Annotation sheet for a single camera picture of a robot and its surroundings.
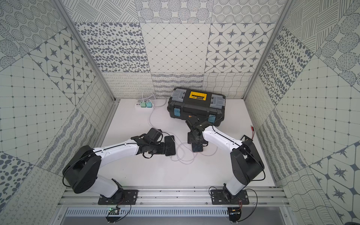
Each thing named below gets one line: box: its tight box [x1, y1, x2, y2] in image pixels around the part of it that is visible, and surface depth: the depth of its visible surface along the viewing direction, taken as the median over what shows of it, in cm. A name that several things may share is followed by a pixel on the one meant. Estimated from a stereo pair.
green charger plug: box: [140, 101, 147, 108], surface depth 113 cm
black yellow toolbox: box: [166, 87, 226, 127], surface depth 98 cm
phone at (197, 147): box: [191, 143, 203, 153], surface depth 88 cm
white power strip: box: [134, 103, 154, 110], surface depth 116 cm
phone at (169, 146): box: [164, 135, 176, 157], surface depth 95 cm
